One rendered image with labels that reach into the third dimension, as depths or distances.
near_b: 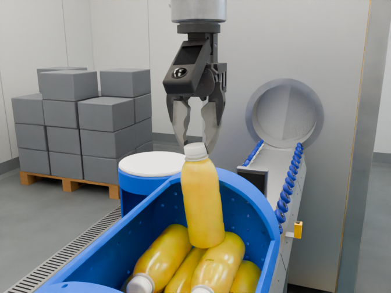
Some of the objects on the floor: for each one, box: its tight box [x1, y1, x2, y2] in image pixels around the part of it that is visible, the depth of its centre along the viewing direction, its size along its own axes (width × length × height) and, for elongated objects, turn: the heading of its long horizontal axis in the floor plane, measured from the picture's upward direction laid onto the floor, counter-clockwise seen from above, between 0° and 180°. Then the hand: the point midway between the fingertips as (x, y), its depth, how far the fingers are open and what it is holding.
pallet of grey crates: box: [11, 67, 153, 200], centre depth 400 cm, size 120×80×119 cm
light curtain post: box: [335, 0, 391, 293], centre depth 129 cm, size 6×6×170 cm
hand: (195, 146), depth 64 cm, fingers closed on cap, 4 cm apart
